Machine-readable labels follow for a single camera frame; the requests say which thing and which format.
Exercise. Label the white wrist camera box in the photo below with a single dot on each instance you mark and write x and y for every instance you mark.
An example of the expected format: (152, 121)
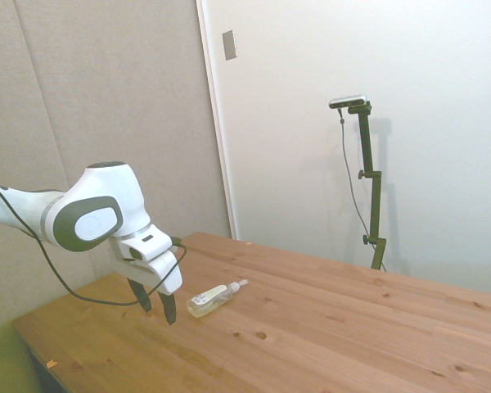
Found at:
(147, 245)

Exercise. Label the small orange scrap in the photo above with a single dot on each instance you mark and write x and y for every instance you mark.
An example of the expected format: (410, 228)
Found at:
(51, 362)

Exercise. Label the silver exterior camera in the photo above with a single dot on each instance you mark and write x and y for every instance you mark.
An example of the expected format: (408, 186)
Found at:
(348, 101)

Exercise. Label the grey wall plate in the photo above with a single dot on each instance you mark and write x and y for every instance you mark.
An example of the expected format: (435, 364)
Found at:
(229, 45)

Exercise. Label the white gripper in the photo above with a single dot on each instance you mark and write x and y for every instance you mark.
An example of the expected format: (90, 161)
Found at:
(163, 272)

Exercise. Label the white door trim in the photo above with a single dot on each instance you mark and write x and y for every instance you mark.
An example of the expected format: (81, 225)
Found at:
(217, 123)

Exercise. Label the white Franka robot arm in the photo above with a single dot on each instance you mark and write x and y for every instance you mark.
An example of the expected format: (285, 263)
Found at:
(94, 192)

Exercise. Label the clear sanitizer pump bottle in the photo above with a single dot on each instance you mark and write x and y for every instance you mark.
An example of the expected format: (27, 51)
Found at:
(206, 304)

